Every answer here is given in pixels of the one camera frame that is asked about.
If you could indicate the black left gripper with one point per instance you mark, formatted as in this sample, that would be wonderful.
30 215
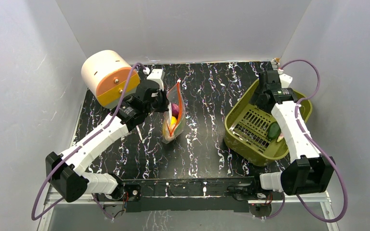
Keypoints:
165 102

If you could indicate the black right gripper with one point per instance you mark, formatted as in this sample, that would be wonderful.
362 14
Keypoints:
268 81

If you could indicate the pink toy onion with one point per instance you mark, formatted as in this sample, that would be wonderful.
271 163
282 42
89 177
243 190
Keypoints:
175 109

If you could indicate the yellow toy lemon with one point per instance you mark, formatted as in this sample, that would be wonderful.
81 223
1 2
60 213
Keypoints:
173 122

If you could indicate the clear orange zip top bag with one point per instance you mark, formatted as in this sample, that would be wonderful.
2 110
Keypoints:
174 96

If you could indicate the dark green toy avocado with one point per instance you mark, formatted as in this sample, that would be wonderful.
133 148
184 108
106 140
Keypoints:
273 131

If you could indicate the olive green plastic basket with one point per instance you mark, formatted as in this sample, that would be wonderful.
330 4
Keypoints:
246 129

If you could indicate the purple toy eggplant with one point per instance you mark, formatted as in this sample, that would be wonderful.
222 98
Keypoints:
280 137

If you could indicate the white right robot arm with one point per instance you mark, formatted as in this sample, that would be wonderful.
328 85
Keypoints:
309 171

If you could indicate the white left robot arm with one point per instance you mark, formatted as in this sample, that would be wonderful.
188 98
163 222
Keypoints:
66 171

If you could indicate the green white pen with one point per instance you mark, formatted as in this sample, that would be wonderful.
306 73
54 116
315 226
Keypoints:
139 133

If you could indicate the white orange cylindrical drum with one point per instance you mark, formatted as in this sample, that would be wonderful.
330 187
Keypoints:
105 74

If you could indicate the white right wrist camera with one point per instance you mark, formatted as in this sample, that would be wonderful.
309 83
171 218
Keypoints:
285 80

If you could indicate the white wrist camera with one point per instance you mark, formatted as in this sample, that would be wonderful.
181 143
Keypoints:
157 75
285 80

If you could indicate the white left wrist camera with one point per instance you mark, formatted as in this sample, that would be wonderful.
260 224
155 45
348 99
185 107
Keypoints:
157 75

